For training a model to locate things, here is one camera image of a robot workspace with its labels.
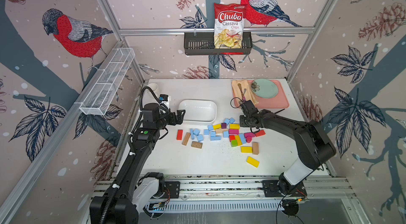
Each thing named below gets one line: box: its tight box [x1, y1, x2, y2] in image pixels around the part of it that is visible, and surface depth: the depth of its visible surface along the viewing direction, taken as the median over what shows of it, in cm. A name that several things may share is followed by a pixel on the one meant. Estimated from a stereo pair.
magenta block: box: [228, 128, 240, 135], surface depth 95 cm
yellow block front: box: [245, 155, 261, 168], surface depth 84 cm
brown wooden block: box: [191, 141, 203, 149], surface depth 90 cm
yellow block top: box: [228, 123, 241, 130], surface depth 97 cm
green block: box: [231, 139, 238, 148], surface depth 90 cm
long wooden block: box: [181, 132, 191, 146], surface depth 92 cm
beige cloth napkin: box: [231, 79, 259, 106], surface depth 116 cm
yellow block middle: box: [240, 146, 253, 154], surface depth 88 cm
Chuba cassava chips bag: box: [213, 2, 247, 49], surface depth 87 cm
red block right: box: [254, 129, 266, 137], surface depth 94 cm
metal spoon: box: [237, 83, 247, 102], surface depth 116 cm
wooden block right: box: [252, 141, 260, 155], surface depth 87 cm
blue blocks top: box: [224, 117, 236, 125], surface depth 99 cm
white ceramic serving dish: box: [178, 98, 218, 125], surface depth 103 cm
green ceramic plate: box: [251, 78, 279, 99], surface depth 117 cm
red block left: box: [176, 128, 184, 141], surface depth 94 cm
